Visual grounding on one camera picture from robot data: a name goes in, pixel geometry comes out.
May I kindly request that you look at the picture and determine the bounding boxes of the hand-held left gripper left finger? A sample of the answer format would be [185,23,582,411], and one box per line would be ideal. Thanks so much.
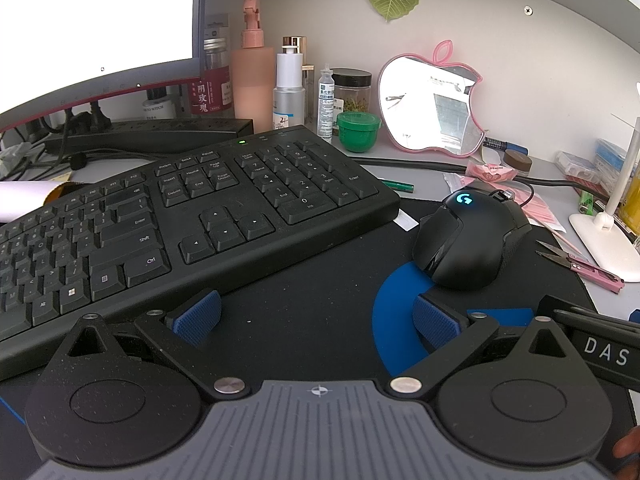
[44,289,252,403]

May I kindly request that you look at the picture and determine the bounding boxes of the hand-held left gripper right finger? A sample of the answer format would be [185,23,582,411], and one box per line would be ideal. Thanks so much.
[385,294,596,403]

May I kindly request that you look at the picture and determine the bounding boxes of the person's right hand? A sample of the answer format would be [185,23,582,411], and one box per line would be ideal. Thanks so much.
[612,425,640,480]

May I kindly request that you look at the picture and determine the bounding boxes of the pink thread snips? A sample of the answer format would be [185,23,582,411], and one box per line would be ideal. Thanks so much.
[536,239,626,294]

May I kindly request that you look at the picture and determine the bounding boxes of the black computer mouse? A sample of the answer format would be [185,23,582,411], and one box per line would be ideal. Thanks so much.
[412,182,533,291]

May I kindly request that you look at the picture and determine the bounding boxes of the black keyboard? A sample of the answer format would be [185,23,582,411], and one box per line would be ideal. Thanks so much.
[0,125,402,382]

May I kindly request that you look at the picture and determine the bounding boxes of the white desk lamp stand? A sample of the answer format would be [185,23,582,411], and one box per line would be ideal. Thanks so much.
[569,115,640,283]

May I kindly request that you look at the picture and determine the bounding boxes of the black and blue mouse pad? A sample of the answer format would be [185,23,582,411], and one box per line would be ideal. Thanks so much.
[0,194,638,441]

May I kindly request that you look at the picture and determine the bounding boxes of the green pen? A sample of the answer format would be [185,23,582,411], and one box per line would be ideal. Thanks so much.
[378,177,415,194]

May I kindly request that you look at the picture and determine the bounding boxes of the flat pink pouch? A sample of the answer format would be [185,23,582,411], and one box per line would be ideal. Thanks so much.
[510,191,567,234]

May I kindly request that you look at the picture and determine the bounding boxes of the pink snack packet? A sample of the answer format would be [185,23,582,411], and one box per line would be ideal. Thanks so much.
[465,160,519,184]

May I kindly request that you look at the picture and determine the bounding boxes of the brown lid small jar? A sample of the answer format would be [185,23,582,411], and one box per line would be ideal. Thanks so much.
[502,149,534,177]

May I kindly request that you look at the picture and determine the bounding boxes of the clear plastic box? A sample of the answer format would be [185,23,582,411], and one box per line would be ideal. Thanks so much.
[556,150,601,187]

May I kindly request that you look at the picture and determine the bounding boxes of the blue and white box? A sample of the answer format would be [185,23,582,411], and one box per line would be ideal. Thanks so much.
[592,139,629,196]

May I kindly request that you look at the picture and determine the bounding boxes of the black power strip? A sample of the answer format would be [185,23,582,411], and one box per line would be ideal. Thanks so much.
[45,117,256,157]

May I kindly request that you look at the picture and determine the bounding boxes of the green round container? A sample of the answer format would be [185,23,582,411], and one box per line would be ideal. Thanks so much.
[336,111,382,154]

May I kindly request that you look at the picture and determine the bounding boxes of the white paper roll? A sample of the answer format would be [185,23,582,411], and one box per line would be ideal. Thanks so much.
[0,180,96,224]

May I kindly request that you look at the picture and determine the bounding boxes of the white label jar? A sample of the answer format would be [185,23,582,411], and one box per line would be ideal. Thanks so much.
[142,88,181,121]

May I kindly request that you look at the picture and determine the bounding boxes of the pink apple-shaped mirror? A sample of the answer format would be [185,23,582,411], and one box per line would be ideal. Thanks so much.
[377,40,485,156]

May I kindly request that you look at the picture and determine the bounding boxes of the red label glass jar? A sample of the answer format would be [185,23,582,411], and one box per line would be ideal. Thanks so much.
[192,37,236,116]

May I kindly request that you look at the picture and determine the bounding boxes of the pink pump bottle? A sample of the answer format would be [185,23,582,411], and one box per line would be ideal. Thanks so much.
[232,0,277,134]

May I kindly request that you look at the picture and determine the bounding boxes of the white and silver pump bottle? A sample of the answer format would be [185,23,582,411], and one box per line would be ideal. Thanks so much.
[272,46,307,132]

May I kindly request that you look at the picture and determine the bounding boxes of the small clear dropper bottle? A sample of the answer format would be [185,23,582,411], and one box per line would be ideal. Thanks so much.
[316,64,336,142]

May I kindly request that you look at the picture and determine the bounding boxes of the black lid clear jar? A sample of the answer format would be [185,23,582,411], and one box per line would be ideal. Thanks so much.
[331,68,373,117]

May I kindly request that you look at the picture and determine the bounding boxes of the curved computer monitor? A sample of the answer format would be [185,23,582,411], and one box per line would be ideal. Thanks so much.
[0,0,209,134]

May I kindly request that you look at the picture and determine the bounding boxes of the black mouse cable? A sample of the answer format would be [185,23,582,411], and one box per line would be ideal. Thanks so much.
[350,156,603,211]

